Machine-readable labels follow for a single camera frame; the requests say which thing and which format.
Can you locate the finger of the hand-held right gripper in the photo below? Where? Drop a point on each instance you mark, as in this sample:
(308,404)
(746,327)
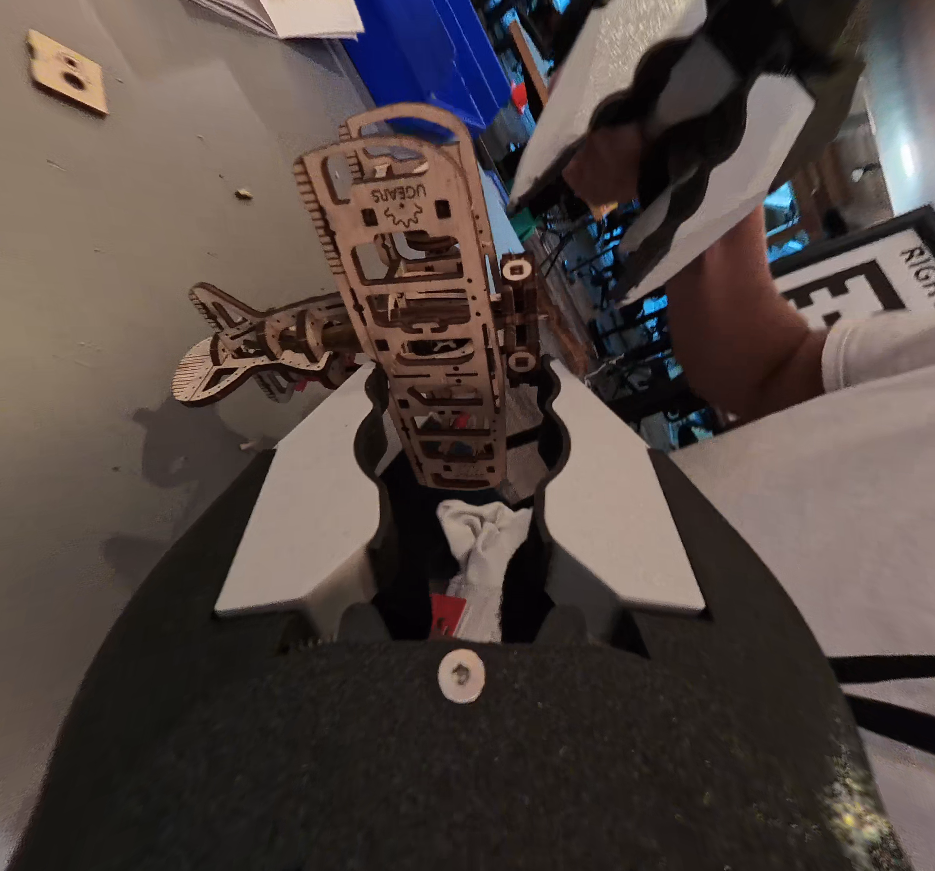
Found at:
(738,155)
(584,82)

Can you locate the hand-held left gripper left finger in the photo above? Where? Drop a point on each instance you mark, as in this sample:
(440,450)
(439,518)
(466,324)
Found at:
(307,520)

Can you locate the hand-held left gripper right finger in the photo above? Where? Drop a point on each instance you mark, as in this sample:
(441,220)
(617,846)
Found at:
(613,520)

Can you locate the wooden biplane model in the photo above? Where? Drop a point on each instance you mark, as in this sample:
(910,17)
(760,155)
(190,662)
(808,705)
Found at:
(445,345)

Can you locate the person's right forearm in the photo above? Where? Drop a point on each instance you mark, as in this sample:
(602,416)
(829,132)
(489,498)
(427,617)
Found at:
(730,316)

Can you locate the person's right hand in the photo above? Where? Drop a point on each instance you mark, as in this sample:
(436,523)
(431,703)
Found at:
(606,162)

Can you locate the white marker sign on stand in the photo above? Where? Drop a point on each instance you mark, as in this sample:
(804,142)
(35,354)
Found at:
(862,279)

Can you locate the blue storage bin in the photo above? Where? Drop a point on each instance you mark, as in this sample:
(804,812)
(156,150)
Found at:
(416,23)

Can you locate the square wooden piece with holes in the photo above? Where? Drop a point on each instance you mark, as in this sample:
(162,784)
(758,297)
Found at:
(47,63)

